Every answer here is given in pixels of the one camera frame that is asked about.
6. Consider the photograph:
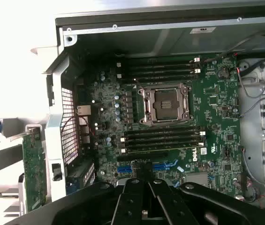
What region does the green motherboard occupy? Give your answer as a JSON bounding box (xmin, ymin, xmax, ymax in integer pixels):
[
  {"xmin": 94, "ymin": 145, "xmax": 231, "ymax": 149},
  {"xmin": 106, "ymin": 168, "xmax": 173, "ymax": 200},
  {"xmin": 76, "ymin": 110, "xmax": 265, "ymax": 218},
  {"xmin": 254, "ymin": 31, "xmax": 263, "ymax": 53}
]
[{"xmin": 85, "ymin": 55, "xmax": 244, "ymax": 195}]

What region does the CPU socket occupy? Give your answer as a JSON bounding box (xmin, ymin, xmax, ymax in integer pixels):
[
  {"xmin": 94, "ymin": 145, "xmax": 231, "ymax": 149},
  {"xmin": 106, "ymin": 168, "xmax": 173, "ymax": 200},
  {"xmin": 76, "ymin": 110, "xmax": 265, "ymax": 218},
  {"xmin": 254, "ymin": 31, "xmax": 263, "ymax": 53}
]
[{"xmin": 138, "ymin": 82, "xmax": 193, "ymax": 126}]

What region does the silver chipset heatsink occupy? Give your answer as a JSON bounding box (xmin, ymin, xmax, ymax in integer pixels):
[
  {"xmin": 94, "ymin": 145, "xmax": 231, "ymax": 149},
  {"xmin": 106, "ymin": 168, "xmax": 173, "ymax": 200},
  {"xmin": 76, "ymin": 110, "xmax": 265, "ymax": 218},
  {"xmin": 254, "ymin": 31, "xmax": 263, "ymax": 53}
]
[{"xmin": 185, "ymin": 172, "xmax": 212, "ymax": 188}]

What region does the open PC case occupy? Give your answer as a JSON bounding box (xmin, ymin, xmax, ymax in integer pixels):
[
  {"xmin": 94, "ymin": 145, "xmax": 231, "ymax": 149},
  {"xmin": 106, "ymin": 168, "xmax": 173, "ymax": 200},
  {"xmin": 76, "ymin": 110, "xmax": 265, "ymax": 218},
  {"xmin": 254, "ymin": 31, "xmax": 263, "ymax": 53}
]
[{"xmin": 30, "ymin": 9, "xmax": 265, "ymax": 209}]

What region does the black looped wire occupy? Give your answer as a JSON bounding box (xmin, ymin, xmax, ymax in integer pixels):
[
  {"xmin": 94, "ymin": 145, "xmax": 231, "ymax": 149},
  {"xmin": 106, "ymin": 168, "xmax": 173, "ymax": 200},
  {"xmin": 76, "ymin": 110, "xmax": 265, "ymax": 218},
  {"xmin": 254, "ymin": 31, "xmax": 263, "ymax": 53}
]
[{"xmin": 201, "ymin": 30, "xmax": 265, "ymax": 64}]

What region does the blue expansion slot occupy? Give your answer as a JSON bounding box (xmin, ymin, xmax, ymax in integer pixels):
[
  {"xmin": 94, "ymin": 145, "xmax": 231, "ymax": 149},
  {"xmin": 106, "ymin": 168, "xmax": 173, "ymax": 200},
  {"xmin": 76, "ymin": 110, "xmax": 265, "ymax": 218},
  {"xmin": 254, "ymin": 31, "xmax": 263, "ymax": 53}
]
[{"xmin": 117, "ymin": 164, "xmax": 170, "ymax": 174}]

